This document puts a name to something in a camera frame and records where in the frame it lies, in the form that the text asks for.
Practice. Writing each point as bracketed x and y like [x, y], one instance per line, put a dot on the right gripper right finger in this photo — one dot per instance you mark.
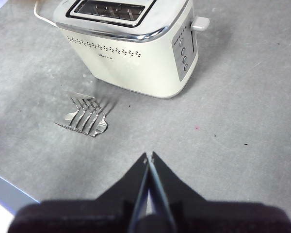
[208, 216]

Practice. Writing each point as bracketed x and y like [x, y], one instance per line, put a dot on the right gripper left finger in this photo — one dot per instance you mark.
[87, 216]

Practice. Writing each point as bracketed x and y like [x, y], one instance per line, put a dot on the grey toaster lever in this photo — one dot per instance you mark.
[200, 23]

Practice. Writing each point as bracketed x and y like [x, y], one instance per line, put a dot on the stainless steel toast rack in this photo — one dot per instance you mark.
[100, 128]

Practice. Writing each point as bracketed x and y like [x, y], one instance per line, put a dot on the cream two-slot toaster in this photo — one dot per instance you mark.
[135, 60]

